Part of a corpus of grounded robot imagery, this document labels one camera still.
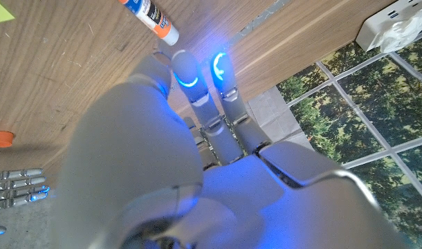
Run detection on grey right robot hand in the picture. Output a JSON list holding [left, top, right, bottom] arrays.
[[0, 167, 50, 238]]

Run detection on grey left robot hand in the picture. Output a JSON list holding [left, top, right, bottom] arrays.
[[50, 48, 411, 249]]

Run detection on orange white glue stick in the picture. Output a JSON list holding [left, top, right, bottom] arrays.
[[119, 0, 180, 46]]

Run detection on small orange cap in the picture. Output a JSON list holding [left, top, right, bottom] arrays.
[[0, 130, 15, 149]]

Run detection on printed window forest backdrop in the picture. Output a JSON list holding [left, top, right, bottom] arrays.
[[247, 26, 422, 249]]

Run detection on white power strip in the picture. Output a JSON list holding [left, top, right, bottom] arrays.
[[355, 0, 422, 53]]

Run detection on crumpled white tissue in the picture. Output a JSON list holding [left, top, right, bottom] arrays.
[[375, 3, 422, 53]]

